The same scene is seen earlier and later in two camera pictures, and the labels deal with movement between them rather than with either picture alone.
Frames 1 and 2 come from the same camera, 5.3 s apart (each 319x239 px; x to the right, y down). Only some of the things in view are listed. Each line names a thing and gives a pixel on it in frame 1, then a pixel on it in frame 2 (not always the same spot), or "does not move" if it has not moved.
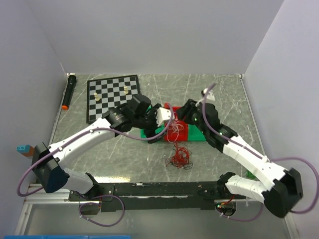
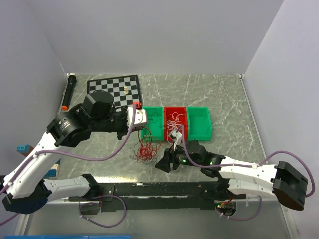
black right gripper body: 192,116 -> 179,157
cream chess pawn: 125,91 does not move
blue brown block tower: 28,150 does not move
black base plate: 157,195 does not move
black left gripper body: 148,122 -> 116,122
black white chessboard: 103,94 does not move
